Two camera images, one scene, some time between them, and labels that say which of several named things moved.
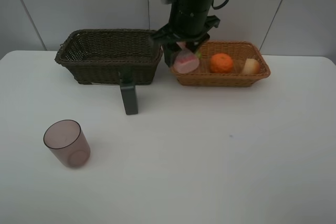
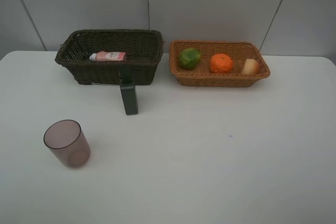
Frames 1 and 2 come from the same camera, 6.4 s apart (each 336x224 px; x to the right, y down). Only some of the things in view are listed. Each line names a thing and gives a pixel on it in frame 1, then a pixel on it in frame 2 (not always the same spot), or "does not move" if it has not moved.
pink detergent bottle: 185,61 -> 104,56
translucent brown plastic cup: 67,141 does not move
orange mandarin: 221,63 does not move
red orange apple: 252,66 does not move
